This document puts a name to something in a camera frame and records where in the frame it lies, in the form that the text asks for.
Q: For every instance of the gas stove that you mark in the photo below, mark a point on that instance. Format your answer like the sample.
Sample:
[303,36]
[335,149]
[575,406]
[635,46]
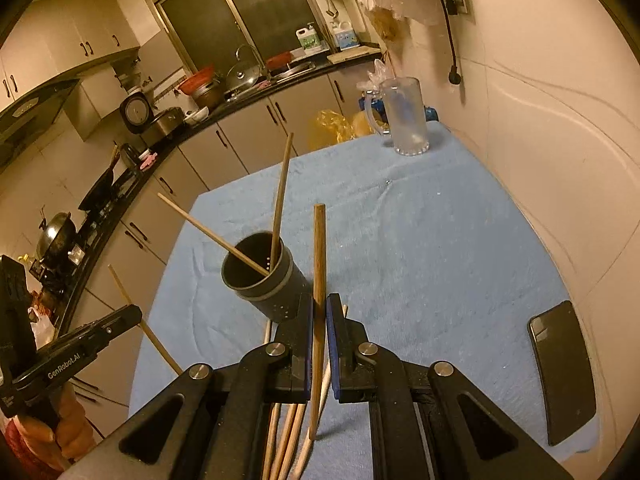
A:
[107,210]

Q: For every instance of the kitchen cabinets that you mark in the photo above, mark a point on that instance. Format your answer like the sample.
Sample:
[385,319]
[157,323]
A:
[65,30]
[230,145]

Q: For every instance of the dark grey chopstick holder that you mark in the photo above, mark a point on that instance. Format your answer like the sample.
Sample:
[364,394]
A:
[280,295]

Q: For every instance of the yellow plastic bag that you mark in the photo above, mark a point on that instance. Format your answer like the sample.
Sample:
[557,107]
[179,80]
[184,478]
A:
[330,127]

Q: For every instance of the steel pot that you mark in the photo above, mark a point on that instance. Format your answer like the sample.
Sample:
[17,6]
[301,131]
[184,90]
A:
[55,235]

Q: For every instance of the white jug blue label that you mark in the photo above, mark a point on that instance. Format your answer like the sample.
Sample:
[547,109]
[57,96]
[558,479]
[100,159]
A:
[345,35]

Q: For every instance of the black kitchen countertop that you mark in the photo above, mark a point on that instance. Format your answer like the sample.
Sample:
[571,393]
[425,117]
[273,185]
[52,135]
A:
[170,147]

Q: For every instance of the metal sink faucet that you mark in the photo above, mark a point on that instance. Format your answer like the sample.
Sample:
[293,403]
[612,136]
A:
[255,55]

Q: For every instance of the dark kitchen window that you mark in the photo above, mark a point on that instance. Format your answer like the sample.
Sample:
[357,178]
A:
[200,15]

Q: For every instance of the blue towel tablecloth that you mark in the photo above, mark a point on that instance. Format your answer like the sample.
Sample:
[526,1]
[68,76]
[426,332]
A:
[425,260]

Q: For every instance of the red container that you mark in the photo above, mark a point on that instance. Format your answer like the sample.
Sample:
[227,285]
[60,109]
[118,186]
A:
[277,60]

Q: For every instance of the blue object behind table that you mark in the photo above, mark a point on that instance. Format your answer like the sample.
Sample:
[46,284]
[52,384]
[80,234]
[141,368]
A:
[431,112]

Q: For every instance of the glass pot lid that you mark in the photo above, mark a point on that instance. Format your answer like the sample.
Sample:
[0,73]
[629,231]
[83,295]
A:
[242,77]

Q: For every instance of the small clear plastic bag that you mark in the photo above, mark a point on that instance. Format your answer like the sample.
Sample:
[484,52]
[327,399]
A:
[375,72]

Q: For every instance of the red basin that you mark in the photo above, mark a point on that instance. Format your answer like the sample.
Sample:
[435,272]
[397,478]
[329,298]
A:
[197,80]

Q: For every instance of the wooden chopstick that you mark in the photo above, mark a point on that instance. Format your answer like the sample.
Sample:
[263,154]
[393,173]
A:
[286,440]
[267,332]
[200,222]
[324,392]
[319,260]
[160,352]
[282,185]
[299,440]

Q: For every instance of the hanging bag of dried food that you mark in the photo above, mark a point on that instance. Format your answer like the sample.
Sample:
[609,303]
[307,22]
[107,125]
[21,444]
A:
[385,22]

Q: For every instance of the white bowl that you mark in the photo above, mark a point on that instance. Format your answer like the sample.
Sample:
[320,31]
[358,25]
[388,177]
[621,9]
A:
[196,116]

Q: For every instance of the metal box appliance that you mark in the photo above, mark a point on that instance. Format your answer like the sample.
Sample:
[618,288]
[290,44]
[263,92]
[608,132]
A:
[162,127]

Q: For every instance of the person's left hand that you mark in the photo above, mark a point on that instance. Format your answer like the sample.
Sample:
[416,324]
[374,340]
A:
[75,425]

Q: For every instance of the wooden cutting board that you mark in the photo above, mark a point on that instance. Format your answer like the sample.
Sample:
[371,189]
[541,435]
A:
[352,55]

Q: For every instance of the range hood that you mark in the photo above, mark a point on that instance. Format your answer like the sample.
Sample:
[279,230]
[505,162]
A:
[30,110]

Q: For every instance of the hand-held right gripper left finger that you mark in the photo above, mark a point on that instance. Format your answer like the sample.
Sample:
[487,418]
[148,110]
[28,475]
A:
[309,340]

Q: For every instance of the black smartphone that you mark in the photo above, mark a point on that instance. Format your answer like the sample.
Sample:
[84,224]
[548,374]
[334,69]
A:
[562,375]

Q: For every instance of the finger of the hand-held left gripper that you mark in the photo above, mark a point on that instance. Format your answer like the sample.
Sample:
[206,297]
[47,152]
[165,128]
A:
[75,355]

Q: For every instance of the pink cloth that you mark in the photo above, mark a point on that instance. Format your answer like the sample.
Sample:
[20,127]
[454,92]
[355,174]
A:
[148,162]

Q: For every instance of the upper kitchen cabinets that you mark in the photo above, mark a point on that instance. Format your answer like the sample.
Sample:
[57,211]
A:
[65,30]

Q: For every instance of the lower kitchen cabinets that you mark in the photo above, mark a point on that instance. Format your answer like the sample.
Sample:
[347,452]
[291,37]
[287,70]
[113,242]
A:
[230,145]

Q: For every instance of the white jug green label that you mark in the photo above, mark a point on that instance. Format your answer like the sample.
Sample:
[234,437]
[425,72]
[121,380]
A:
[309,40]

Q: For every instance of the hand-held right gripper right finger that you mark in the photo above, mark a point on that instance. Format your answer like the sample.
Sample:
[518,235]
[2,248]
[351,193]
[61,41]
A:
[332,355]

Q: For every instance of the black wok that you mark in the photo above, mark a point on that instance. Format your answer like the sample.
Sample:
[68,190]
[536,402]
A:
[100,192]

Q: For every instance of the rice cooker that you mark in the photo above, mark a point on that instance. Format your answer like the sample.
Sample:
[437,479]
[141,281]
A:
[136,112]

